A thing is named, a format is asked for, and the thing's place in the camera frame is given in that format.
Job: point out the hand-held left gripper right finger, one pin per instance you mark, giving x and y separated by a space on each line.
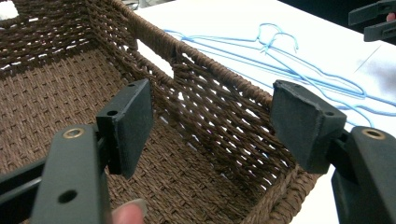
305 130

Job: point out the brown woven basket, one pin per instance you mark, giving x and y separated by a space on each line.
46 93

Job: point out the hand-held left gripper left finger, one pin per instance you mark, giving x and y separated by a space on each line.
127 124

